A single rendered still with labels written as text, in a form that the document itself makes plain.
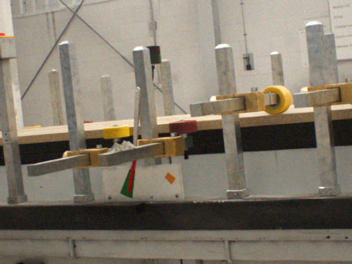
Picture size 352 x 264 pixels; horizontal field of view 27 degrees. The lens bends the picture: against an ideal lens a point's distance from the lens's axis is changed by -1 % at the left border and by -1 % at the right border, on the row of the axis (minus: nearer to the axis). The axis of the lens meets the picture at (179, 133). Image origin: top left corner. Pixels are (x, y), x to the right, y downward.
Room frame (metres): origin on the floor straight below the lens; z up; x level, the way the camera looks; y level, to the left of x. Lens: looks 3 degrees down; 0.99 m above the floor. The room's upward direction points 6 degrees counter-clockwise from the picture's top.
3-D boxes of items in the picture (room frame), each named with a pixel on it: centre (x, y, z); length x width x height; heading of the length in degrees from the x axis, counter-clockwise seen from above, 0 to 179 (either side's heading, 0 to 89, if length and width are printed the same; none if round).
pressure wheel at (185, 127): (2.16, -0.01, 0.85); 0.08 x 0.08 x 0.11
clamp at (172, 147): (2.06, 0.06, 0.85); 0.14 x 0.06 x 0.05; 61
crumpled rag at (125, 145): (1.88, 0.14, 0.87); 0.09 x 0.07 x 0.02; 151
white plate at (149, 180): (2.06, 0.12, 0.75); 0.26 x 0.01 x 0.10; 61
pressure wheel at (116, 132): (2.30, 0.19, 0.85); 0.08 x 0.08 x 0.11
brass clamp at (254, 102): (1.94, -0.15, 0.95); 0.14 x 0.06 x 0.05; 61
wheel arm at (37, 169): (2.13, 0.29, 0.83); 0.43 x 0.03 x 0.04; 151
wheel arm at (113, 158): (1.99, 0.08, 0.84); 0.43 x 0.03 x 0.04; 151
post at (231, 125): (1.95, -0.14, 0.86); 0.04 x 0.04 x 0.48; 61
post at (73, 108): (2.19, 0.30, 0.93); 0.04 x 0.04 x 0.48; 61
